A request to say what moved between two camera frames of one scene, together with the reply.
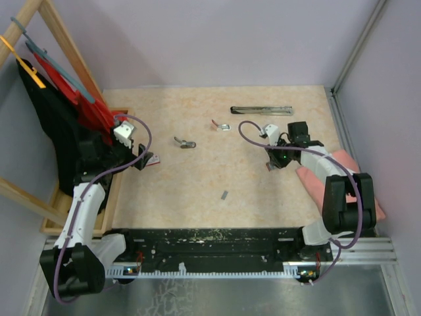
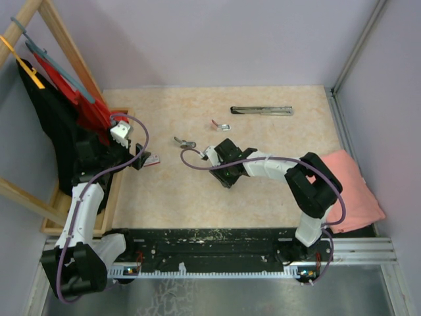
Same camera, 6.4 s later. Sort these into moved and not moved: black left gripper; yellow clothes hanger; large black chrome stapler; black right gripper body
Moved: black right gripper body
Not moved: black left gripper; large black chrome stapler; yellow clothes hanger
